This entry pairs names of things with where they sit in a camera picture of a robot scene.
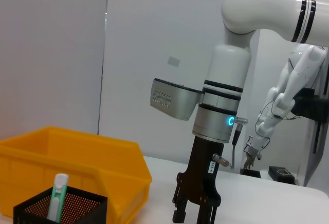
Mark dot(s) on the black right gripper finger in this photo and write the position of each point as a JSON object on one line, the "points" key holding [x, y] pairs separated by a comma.
{"points": [[207, 215], [180, 211]]}

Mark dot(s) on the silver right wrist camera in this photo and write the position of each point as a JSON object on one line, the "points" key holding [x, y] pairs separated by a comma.
{"points": [[174, 100]]}

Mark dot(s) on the black mesh pen holder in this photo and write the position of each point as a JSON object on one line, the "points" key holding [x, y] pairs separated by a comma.
{"points": [[77, 208]]}

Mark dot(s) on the mint green utility knife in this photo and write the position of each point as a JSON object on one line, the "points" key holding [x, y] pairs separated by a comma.
{"points": [[57, 198]]}

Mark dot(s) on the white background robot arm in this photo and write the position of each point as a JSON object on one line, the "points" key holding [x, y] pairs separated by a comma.
{"points": [[295, 80]]}

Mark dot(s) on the yellow plastic bin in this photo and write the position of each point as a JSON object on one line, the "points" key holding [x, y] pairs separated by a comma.
{"points": [[64, 154]]}

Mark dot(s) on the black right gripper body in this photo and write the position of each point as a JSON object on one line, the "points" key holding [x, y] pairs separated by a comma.
{"points": [[203, 172]]}

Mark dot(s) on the silver right wrist plug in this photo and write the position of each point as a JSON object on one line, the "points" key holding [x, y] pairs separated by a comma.
{"points": [[221, 160]]}

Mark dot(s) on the black background bracket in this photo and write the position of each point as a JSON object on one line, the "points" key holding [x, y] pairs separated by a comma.
{"points": [[313, 105]]}

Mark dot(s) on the small black box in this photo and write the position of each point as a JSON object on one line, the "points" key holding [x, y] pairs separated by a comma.
{"points": [[250, 173]]}

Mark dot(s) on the grey wall label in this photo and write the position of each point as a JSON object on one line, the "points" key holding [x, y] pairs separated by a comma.
{"points": [[174, 61]]}

